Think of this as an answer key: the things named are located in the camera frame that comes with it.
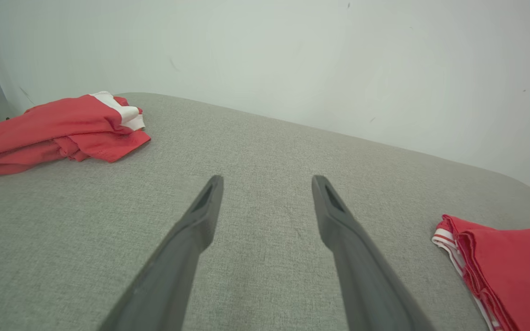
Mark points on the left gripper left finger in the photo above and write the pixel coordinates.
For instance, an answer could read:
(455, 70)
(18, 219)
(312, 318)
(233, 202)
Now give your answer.
(173, 271)

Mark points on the red garment with white trim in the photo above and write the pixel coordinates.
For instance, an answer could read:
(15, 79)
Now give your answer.
(53, 124)

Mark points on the red white jersey with number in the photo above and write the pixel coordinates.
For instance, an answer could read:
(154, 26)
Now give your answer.
(513, 271)

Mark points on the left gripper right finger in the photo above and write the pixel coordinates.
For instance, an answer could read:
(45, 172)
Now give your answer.
(361, 276)

